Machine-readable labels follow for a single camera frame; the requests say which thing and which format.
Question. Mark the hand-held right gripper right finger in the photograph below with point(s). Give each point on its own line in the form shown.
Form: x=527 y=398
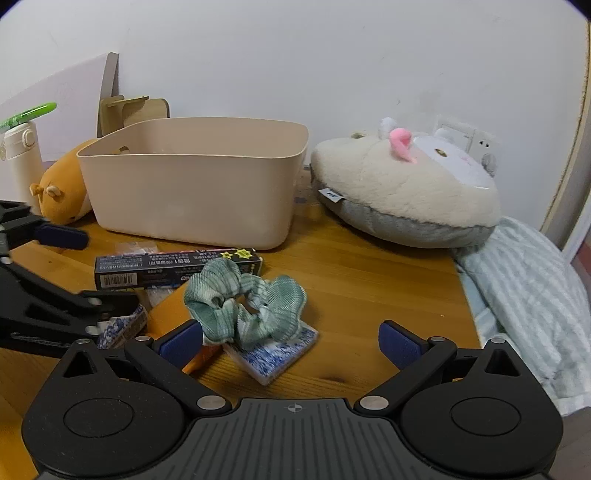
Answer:
x=397 y=345

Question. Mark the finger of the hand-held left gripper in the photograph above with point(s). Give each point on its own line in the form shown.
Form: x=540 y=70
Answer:
x=62 y=236
x=99 y=305

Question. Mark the blue patterned white packet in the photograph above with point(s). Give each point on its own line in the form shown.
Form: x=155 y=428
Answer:
x=122 y=330

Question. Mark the white board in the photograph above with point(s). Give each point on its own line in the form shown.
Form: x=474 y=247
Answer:
x=69 y=92

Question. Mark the white thermos bottle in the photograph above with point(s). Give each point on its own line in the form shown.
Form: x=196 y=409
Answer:
x=23 y=161

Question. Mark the white wall socket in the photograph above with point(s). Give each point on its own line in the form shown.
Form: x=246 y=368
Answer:
x=485 y=143

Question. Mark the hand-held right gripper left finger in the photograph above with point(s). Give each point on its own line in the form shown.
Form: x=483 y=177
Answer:
x=182 y=345

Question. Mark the green pen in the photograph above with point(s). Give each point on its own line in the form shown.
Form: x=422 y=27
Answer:
x=32 y=113

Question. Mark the wooden stand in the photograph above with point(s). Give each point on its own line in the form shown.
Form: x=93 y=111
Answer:
x=138 y=113

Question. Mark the orange plush toy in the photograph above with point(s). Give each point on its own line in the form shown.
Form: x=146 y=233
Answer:
x=60 y=184

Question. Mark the beige plastic container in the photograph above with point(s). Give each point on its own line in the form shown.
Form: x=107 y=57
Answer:
x=184 y=194

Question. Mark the white fluffy plush slipper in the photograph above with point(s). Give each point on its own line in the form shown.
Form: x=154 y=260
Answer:
x=392 y=198

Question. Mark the small clear packet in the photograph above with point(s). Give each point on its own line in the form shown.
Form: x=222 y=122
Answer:
x=136 y=248

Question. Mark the light blue striped blanket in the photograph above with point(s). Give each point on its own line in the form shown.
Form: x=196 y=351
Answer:
x=521 y=300

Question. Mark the blue patterned white tile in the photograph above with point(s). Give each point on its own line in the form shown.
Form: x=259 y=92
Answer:
x=277 y=357

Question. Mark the orange plastic item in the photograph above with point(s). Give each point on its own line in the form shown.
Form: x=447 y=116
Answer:
x=201 y=361

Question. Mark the long black printed box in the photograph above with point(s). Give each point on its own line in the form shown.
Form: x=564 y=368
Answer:
x=138 y=272

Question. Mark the green plaid scrunchie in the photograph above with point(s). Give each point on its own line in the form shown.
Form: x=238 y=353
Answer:
x=207 y=281

